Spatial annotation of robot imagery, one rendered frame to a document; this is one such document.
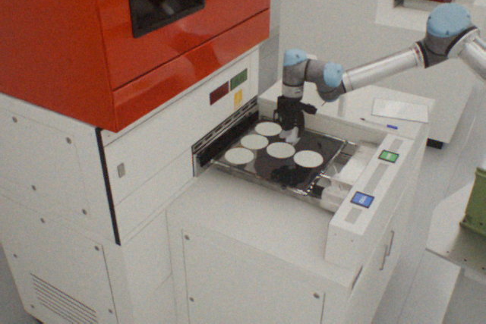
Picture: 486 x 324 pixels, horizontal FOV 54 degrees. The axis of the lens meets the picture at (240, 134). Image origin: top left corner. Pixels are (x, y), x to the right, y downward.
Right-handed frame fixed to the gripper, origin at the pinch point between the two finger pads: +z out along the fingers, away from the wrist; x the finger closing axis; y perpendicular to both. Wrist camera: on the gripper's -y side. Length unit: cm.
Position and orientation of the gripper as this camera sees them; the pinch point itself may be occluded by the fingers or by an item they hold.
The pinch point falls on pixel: (294, 142)
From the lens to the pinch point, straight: 175.5
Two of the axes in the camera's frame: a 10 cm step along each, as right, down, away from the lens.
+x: 5.5, 4.4, -7.1
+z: 0.0, 8.5, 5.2
